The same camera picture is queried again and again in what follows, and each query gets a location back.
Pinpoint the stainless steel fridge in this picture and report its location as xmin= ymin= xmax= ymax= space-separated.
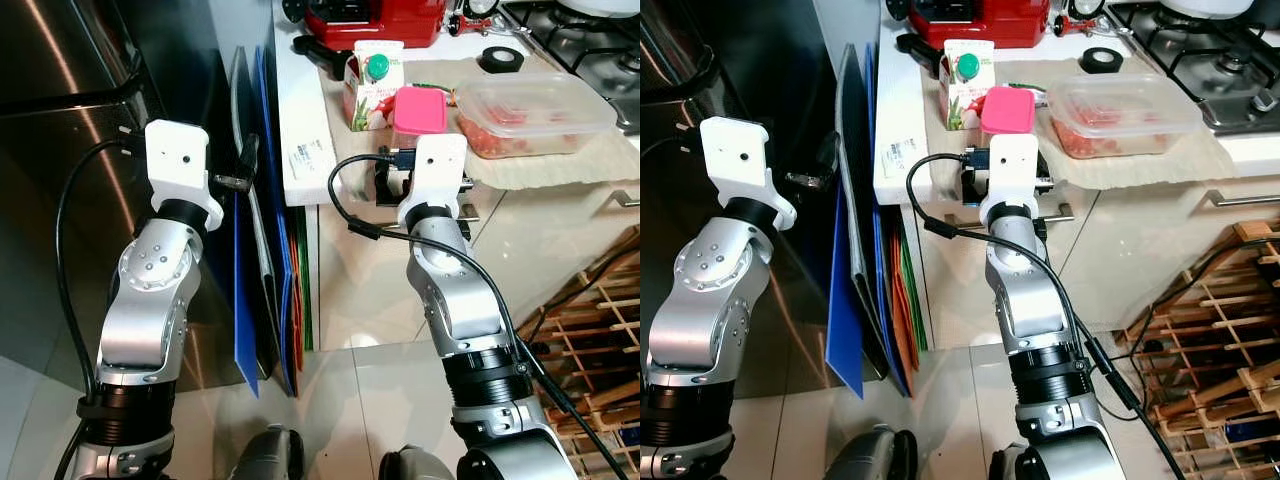
xmin=640 ymin=0 xmax=853 ymax=401
xmin=0 ymin=0 xmax=247 ymax=393

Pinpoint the pink lidded container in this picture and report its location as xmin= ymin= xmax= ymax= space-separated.
xmin=980 ymin=87 xmax=1037 ymax=137
xmin=392 ymin=87 xmax=449 ymax=137

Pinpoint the juice carton with green cap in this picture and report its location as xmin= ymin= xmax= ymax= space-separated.
xmin=937 ymin=40 xmax=997 ymax=132
xmin=343 ymin=40 xmax=407 ymax=132

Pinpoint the cream kitchen cabinet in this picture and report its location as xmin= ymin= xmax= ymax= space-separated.
xmin=915 ymin=160 xmax=1280 ymax=353
xmin=305 ymin=185 xmax=641 ymax=353

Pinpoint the blue plastic board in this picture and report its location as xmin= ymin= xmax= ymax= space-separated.
xmin=827 ymin=45 xmax=906 ymax=400
xmin=230 ymin=45 xmax=301 ymax=399

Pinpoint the green plastic board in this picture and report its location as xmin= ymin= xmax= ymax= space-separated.
xmin=908 ymin=230 xmax=932 ymax=353
xmin=299 ymin=205 xmax=315 ymax=353

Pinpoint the clear container with red food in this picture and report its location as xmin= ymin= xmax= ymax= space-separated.
xmin=1045 ymin=72 xmax=1205 ymax=160
xmin=455 ymin=72 xmax=619 ymax=160

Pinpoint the red kitchen appliance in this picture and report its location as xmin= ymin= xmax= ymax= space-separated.
xmin=905 ymin=0 xmax=1052 ymax=50
xmin=303 ymin=0 xmax=449 ymax=50

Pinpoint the beige textured counter mat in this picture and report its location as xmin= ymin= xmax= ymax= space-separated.
xmin=925 ymin=55 xmax=1243 ymax=192

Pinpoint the steel gas stove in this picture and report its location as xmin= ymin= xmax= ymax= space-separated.
xmin=500 ymin=0 xmax=641 ymax=132
xmin=1105 ymin=0 xmax=1280 ymax=137

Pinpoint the wooden slatted rack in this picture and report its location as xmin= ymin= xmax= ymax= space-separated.
xmin=520 ymin=228 xmax=641 ymax=480
xmin=1114 ymin=220 xmax=1280 ymax=480

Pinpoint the white pot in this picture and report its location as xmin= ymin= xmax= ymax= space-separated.
xmin=1160 ymin=0 xmax=1257 ymax=19
xmin=555 ymin=0 xmax=641 ymax=19

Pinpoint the dark grey robot left foot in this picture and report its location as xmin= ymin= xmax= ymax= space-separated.
xmin=825 ymin=425 xmax=917 ymax=480
xmin=234 ymin=425 xmax=305 ymax=480

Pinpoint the dark grey robot foot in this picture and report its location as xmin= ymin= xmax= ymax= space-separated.
xmin=234 ymin=425 xmax=305 ymax=480
xmin=825 ymin=425 xmax=917 ymax=480
xmin=990 ymin=443 xmax=1042 ymax=480
xmin=378 ymin=445 xmax=452 ymax=480

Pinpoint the dark grey robot right foot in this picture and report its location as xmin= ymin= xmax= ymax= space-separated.
xmin=378 ymin=445 xmax=452 ymax=480
xmin=990 ymin=443 xmax=1042 ymax=480

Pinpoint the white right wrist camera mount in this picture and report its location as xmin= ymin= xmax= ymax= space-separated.
xmin=978 ymin=133 xmax=1042 ymax=227
xmin=398 ymin=133 xmax=470 ymax=227

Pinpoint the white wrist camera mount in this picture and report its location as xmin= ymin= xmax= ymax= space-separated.
xmin=699 ymin=117 xmax=799 ymax=232
xmin=145 ymin=120 xmax=224 ymax=232
xmin=398 ymin=133 xmax=470 ymax=227
xmin=978 ymin=133 xmax=1042 ymax=227

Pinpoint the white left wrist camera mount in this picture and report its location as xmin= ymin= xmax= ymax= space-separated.
xmin=699 ymin=117 xmax=799 ymax=232
xmin=145 ymin=120 xmax=224 ymax=232

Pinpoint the black appliance handle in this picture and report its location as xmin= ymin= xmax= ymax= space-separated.
xmin=292 ymin=33 xmax=353 ymax=70
xmin=895 ymin=33 xmax=947 ymax=67

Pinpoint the red handled tool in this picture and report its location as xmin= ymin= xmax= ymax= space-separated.
xmin=450 ymin=10 xmax=497 ymax=37
xmin=1050 ymin=10 xmax=1097 ymax=37

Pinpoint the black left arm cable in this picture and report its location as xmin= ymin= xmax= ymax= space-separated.
xmin=54 ymin=138 xmax=151 ymax=403

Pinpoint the thin black floor cable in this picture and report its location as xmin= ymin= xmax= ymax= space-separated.
xmin=525 ymin=235 xmax=641 ymax=347
xmin=1095 ymin=238 xmax=1243 ymax=422

